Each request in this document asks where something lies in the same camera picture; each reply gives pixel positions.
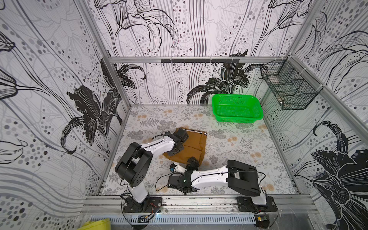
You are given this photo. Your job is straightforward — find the brown long pants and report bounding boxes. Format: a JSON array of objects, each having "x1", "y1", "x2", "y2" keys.
[{"x1": 163, "y1": 127, "x2": 208, "y2": 166}]

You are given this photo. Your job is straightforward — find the green plastic basket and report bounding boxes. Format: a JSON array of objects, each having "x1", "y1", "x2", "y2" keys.
[{"x1": 212, "y1": 94, "x2": 264, "y2": 124}]

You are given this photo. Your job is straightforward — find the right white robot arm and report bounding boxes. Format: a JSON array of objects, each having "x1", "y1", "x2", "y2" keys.
[{"x1": 167, "y1": 157, "x2": 267, "y2": 206}]

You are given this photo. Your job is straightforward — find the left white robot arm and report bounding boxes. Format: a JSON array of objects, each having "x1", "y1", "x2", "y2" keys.
[{"x1": 115, "y1": 128, "x2": 189, "y2": 205}]

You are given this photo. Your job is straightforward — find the yellow object at bottom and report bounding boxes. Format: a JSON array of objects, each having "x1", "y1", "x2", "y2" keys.
[{"x1": 78, "y1": 218, "x2": 111, "y2": 230}]

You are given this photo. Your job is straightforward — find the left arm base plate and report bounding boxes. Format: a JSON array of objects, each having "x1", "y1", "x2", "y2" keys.
[{"x1": 123, "y1": 196, "x2": 163, "y2": 213}]

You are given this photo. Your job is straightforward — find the slotted cable duct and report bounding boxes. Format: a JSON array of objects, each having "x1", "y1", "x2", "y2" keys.
[{"x1": 91, "y1": 214, "x2": 256, "y2": 225}]

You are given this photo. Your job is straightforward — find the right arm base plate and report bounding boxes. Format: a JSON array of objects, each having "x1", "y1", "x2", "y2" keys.
[{"x1": 236, "y1": 196, "x2": 278, "y2": 214}]

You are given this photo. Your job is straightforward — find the aluminium front rail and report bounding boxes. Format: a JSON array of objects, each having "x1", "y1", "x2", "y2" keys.
[{"x1": 81, "y1": 194, "x2": 318, "y2": 215}]

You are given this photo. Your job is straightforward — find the black wire basket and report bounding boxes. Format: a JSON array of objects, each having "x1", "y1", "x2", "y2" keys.
[{"x1": 260, "y1": 59, "x2": 323, "y2": 110}]

